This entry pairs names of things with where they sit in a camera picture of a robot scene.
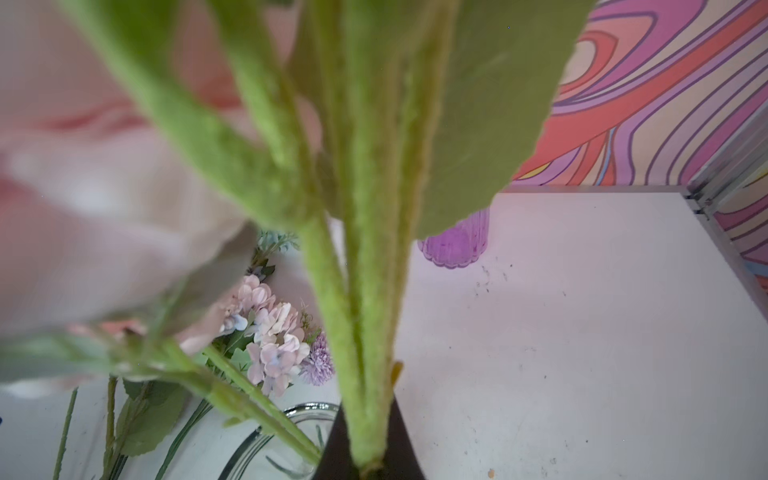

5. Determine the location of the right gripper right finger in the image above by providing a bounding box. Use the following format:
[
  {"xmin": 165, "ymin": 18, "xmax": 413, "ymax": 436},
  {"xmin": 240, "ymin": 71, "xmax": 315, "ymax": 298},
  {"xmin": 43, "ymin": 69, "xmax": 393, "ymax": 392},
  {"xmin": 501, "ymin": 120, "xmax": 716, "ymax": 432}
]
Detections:
[{"xmin": 377, "ymin": 399, "xmax": 425, "ymax": 480}]

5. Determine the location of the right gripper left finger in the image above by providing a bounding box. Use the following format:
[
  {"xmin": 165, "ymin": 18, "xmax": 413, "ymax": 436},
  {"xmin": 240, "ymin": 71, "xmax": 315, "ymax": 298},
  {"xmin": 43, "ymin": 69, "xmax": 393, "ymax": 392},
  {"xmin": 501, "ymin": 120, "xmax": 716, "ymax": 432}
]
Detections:
[{"xmin": 312, "ymin": 406, "xmax": 360, "ymax": 480}]

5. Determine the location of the clear glass vase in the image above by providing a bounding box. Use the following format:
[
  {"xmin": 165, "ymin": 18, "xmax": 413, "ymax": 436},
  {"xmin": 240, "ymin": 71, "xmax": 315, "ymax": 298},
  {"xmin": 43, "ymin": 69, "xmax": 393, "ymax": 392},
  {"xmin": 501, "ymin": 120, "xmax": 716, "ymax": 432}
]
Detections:
[{"xmin": 218, "ymin": 402, "xmax": 339, "ymax": 480}]

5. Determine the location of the pink peony flower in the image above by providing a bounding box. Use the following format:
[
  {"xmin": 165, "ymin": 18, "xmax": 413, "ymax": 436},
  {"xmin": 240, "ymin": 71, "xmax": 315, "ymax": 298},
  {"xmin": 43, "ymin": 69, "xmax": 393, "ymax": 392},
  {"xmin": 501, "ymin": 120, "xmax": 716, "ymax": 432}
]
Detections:
[{"xmin": 0, "ymin": 0, "xmax": 325, "ymax": 469}]

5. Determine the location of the orange gerbera flower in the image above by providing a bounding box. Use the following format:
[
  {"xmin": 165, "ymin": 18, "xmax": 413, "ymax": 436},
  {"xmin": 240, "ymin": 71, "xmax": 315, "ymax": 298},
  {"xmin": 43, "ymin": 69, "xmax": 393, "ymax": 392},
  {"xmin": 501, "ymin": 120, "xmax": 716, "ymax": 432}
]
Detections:
[{"xmin": 62, "ymin": 1, "xmax": 593, "ymax": 479}]

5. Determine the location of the purple glass vase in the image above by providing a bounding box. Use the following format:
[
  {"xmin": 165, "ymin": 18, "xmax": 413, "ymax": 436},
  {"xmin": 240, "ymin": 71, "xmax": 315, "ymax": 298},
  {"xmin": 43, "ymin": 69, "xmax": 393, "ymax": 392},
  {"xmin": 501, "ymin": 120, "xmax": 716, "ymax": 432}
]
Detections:
[{"xmin": 417, "ymin": 208, "xmax": 490, "ymax": 269}]

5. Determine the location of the lilac pink hydrangea stem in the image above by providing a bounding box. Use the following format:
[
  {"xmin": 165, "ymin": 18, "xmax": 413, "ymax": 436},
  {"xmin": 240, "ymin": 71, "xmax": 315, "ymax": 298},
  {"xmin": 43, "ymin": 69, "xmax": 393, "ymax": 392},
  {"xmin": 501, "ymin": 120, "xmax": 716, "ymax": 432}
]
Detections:
[{"xmin": 101, "ymin": 272, "xmax": 337, "ymax": 480}]

